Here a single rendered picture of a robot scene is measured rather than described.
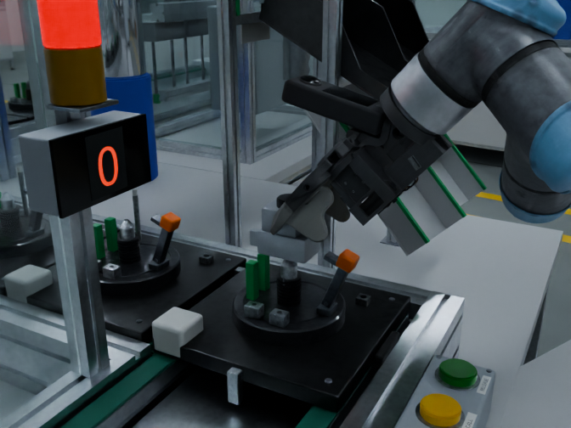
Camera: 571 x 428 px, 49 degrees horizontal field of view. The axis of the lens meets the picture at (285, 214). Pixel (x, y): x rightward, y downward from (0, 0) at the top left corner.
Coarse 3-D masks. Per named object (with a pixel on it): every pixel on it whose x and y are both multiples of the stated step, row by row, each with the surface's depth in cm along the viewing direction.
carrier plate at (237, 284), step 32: (224, 288) 85; (352, 288) 85; (224, 320) 78; (352, 320) 78; (384, 320) 78; (160, 352) 74; (192, 352) 72; (224, 352) 71; (256, 352) 71; (288, 352) 71; (320, 352) 71; (352, 352) 71; (256, 384) 68; (288, 384) 66; (320, 384) 66; (352, 384) 67
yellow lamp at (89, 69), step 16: (48, 48) 54; (64, 48) 54; (80, 48) 54; (96, 48) 55; (48, 64) 55; (64, 64) 54; (80, 64) 54; (96, 64) 56; (48, 80) 56; (64, 80) 55; (80, 80) 55; (96, 80) 56; (64, 96) 55; (80, 96) 55; (96, 96) 56
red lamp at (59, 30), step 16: (48, 0) 52; (64, 0) 52; (80, 0) 53; (96, 0) 55; (48, 16) 53; (64, 16) 53; (80, 16) 53; (96, 16) 55; (48, 32) 53; (64, 32) 53; (80, 32) 54; (96, 32) 55
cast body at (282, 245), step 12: (276, 204) 73; (264, 216) 73; (252, 228) 77; (264, 228) 73; (288, 228) 72; (252, 240) 77; (264, 240) 74; (276, 240) 73; (288, 240) 72; (300, 240) 72; (264, 252) 74; (276, 252) 74; (288, 252) 73; (300, 252) 72; (312, 252) 74
